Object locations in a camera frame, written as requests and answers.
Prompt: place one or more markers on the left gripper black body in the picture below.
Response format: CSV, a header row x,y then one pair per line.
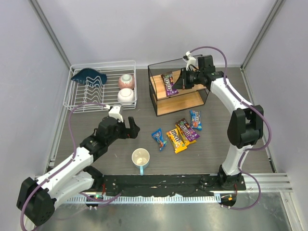
x,y
126,130

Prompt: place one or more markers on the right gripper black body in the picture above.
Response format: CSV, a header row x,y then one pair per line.
x,y
185,78

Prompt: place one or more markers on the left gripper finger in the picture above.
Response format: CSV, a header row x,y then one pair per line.
x,y
121,120
134,129

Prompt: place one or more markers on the purple candy bag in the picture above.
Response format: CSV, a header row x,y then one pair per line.
x,y
189,133
168,83

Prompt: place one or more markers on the yellow candy bag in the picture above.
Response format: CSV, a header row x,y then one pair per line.
x,y
184,138
177,143

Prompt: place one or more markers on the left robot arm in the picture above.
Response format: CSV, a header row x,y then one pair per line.
x,y
38,199

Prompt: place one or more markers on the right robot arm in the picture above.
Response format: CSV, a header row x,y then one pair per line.
x,y
246,123

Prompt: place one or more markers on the twisted blue candy bag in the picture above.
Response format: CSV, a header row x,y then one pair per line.
x,y
158,137

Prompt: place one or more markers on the white ceramic bowl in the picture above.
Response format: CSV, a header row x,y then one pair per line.
x,y
125,96

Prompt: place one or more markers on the pink ceramic bowl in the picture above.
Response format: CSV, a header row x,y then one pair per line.
x,y
126,81

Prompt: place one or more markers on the dark blue plate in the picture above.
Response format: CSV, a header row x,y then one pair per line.
x,y
89,76

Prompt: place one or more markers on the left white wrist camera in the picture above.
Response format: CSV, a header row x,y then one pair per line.
x,y
115,111

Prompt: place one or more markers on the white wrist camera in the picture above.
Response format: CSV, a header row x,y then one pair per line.
x,y
189,59
115,111

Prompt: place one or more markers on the black wire wooden shelf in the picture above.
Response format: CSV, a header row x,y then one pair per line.
x,y
185,99

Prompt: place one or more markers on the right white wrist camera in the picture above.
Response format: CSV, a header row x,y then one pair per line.
x,y
189,59

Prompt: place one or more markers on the white wire dish rack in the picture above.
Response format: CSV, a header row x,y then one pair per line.
x,y
93,91

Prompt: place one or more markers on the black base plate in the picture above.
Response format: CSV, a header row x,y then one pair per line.
x,y
165,185

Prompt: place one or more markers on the white slotted cable duct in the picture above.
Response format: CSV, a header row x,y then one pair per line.
x,y
176,199

